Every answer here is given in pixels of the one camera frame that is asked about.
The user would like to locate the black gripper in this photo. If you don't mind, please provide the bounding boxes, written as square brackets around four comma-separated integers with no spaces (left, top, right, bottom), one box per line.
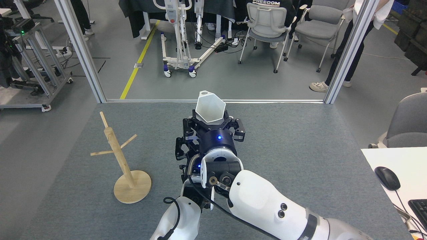
[182,111,247,156]
[175,136,202,184]

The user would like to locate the white faceted cup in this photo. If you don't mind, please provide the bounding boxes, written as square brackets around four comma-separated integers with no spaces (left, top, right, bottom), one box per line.
[195,91,227,124]

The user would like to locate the wooden cup rack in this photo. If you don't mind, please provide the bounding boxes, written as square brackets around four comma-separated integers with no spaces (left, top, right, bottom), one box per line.
[90,112,152,204]

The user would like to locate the blue storage bin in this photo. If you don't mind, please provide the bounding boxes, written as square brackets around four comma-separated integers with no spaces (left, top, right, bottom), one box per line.
[390,0,409,15]

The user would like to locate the white wheeled stand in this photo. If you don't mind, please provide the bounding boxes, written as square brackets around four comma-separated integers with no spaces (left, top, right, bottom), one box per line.
[153,0,226,79]

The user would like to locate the white lift column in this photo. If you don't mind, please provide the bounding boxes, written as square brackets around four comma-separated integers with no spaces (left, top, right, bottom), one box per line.
[194,0,204,50]

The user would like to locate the white mesh office chair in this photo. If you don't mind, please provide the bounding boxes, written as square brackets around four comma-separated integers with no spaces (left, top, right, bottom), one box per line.
[238,2,297,74]

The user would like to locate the black cloth covered table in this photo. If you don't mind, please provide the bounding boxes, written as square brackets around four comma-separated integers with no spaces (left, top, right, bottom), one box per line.
[119,0,237,39]

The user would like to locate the grey wheeled chair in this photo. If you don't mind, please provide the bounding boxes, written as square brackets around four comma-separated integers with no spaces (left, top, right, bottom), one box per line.
[284,0,351,73]

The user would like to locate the person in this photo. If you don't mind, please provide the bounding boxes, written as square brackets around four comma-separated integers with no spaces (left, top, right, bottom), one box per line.
[309,0,394,93]

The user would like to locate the metal equipment cart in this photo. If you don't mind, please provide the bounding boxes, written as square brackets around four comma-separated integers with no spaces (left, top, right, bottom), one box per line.
[0,15,74,112]

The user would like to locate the person's legs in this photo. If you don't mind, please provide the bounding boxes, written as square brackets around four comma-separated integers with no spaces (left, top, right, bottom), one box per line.
[70,0,95,41]

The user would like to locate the black computer mouse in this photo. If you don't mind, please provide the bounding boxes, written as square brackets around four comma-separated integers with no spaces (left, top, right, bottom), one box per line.
[374,166,401,191]

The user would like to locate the grey upholstered chair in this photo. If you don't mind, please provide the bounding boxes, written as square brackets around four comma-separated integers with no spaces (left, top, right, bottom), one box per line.
[368,92,427,149]

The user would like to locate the white desk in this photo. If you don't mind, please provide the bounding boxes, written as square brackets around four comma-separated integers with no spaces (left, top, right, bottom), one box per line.
[361,147,427,240]

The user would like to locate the dark stacked crates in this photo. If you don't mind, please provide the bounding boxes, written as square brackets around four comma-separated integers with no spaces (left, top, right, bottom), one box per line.
[394,0,427,76]

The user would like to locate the black keyboard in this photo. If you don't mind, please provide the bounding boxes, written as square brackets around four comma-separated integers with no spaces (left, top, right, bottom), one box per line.
[408,199,427,230]

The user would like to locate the silver frame rail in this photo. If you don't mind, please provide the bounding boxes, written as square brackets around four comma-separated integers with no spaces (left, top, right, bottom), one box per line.
[106,99,325,104]

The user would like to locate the silver frame post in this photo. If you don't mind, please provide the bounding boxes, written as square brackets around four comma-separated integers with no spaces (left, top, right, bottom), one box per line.
[54,0,107,103]
[324,0,381,104]

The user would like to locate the black mouse cable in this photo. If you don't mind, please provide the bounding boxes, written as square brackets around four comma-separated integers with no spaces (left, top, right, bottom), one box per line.
[394,189,427,234]

